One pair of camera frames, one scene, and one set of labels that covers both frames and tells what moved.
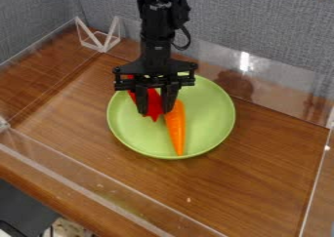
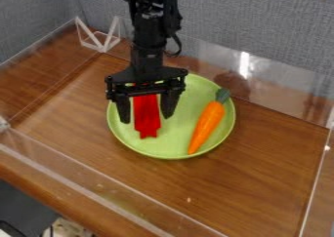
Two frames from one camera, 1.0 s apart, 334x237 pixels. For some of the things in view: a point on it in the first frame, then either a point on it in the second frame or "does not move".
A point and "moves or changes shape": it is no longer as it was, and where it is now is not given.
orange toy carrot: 177,121 -> 208,120
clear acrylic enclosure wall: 237,164 does not move
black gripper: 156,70 -> 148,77
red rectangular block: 154,102 moves or changes shape
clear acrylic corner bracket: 99,41 does not move
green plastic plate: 209,122 does not move
